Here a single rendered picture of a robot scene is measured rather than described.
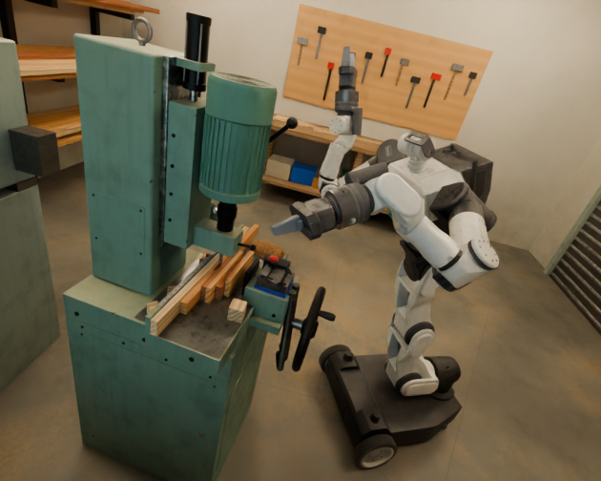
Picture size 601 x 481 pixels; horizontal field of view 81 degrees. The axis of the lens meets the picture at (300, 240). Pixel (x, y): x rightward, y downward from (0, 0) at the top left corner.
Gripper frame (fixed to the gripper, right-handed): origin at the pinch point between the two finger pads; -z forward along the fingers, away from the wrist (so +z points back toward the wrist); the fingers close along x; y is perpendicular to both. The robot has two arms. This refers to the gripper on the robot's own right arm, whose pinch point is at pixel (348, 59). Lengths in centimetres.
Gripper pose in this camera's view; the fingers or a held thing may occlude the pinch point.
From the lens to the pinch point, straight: 145.6
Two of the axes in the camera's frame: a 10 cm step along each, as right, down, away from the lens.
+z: -0.2, 9.6, 2.8
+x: -2.9, 2.6, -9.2
